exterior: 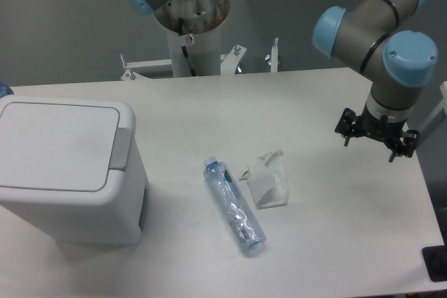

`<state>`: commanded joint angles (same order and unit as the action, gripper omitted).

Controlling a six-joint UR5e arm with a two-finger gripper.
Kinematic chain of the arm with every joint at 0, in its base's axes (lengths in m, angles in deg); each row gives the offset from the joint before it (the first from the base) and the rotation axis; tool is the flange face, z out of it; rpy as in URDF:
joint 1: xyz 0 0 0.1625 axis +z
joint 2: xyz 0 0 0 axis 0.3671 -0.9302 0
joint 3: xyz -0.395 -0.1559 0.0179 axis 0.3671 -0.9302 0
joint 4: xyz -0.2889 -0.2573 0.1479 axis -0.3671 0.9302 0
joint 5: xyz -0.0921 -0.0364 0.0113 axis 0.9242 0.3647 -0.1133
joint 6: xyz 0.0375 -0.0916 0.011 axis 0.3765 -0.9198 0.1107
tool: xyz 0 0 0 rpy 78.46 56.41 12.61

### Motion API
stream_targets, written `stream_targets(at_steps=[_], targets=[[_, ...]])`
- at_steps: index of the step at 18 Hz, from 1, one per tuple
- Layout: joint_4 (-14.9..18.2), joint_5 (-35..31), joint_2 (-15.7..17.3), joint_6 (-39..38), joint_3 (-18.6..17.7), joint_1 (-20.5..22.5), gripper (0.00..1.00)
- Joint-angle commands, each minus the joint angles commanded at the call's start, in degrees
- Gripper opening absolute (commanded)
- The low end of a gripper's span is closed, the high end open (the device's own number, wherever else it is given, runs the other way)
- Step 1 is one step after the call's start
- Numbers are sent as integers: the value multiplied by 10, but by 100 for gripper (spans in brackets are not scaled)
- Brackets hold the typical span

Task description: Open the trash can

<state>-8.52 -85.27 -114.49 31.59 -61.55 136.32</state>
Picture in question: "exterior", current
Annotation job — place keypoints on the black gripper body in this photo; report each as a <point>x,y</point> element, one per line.
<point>379,129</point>

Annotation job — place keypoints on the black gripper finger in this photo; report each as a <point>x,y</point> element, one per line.
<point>348,126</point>
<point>403,144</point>

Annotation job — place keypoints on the white plastic trash can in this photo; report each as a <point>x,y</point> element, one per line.
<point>71,168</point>

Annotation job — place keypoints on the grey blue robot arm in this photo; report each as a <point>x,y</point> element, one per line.
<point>367,39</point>

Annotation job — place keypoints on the blue object behind trash can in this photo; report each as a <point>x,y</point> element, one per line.
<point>5,90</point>

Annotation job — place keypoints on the crumpled white plastic wrapper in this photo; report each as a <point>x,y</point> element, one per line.
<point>267,180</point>

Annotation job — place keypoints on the black clamp at table edge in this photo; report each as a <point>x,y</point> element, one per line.
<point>435,262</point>

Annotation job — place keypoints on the clear blue plastic bottle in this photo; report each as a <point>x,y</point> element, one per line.
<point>246,229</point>

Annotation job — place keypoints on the white frame at right edge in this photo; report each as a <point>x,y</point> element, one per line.
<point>434,119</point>

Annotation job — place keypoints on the white right base bracket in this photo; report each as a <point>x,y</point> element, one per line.
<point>272,59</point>

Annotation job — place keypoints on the white base bracket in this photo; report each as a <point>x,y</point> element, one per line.
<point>231,63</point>
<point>157,69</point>
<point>272,59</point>

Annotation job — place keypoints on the white middle base bracket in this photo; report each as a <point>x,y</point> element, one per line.
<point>231,63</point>

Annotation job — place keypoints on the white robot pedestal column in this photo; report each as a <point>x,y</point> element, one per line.
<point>193,31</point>

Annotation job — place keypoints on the white left base bracket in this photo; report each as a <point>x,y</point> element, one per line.
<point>157,69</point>

